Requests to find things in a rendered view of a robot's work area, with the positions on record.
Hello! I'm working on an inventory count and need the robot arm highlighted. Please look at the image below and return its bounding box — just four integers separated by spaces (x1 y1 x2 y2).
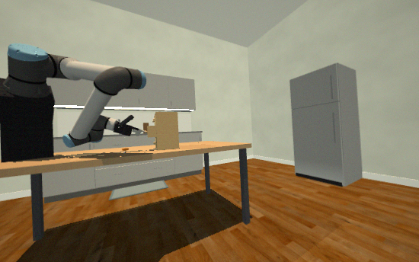
3 43 146 148

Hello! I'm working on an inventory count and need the tan chest of drawers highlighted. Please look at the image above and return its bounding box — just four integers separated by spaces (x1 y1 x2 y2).
155 112 179 150

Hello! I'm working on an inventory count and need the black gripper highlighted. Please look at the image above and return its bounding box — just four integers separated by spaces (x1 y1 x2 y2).
114 121 146 136

